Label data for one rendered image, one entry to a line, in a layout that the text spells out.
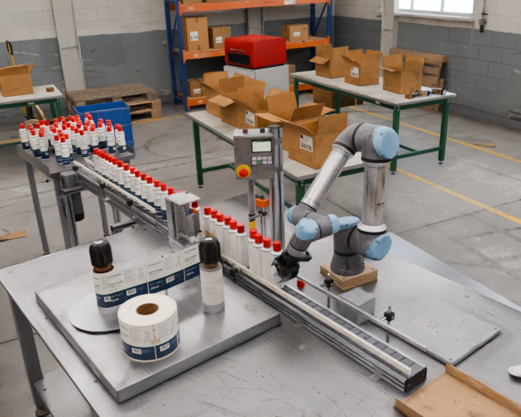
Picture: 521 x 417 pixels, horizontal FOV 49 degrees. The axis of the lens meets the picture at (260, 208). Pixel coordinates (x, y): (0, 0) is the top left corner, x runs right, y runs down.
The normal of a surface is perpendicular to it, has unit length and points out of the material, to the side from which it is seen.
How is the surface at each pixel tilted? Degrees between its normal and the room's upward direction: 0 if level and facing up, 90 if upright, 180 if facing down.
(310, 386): 0
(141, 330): 90
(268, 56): 90
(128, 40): 90
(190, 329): 0
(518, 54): 90
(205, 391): 0
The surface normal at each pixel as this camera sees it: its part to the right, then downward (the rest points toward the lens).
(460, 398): -0.04, -0.92
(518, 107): -0.89, 0.20
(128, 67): 0.44, 0.33
